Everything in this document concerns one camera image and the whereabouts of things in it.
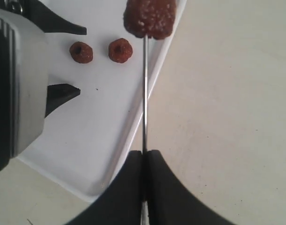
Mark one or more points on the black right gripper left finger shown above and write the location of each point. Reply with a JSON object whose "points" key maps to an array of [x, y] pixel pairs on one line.
{"points": [[120, 203]]}

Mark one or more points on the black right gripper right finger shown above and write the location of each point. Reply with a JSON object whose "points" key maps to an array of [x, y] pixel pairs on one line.
{"points": [[169, 201]]}

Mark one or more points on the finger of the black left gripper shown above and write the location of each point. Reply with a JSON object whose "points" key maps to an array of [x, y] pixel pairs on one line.
{"points": [[59, 94], [50, 22]]}

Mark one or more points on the thin metal skewer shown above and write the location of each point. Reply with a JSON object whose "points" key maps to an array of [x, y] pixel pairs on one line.
{"points": [[144, 209]]}

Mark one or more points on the white rectangular plastic tray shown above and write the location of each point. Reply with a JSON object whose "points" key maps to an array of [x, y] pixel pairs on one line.
{"points": [[86, 140]]}

